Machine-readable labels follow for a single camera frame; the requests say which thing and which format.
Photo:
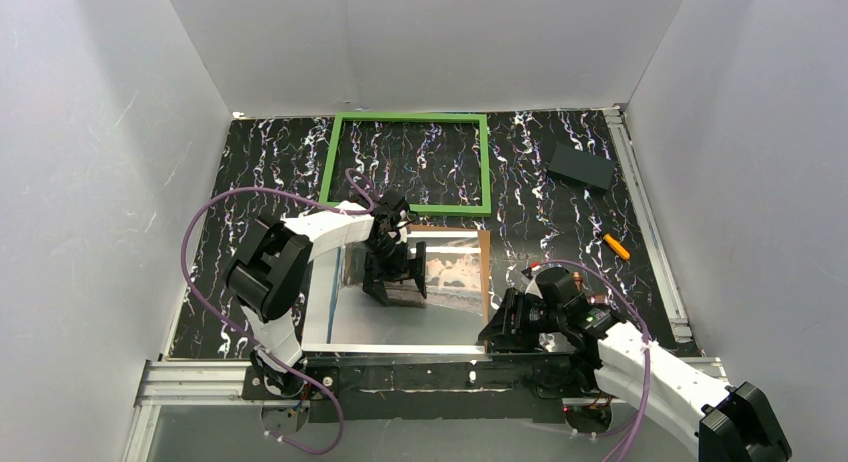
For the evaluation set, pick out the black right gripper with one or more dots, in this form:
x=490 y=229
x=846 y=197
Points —
x=505 y=319

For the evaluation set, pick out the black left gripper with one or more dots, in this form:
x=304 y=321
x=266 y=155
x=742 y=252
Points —
x=395 y=270

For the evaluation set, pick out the yellow handled screwdriver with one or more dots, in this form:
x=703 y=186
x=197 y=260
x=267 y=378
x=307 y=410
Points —
x=616 y=246

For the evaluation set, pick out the green wooden photo frame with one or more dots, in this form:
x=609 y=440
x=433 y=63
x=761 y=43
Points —
x=439 y=162

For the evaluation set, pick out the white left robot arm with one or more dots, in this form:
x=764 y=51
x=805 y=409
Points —
x=267 y=272

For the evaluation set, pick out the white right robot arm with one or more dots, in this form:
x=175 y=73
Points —
x=614 y=354

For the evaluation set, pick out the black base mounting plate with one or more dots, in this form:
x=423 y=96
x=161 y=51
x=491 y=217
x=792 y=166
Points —
x=544 y=388

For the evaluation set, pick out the black rectangular box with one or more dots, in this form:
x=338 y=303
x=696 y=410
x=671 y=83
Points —
x=581 y=168

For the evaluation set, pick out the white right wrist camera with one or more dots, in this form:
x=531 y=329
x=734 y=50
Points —
x=528 y=277

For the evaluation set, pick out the aluminium rail frame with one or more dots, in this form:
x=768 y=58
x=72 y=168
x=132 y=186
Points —
x=534 y=216

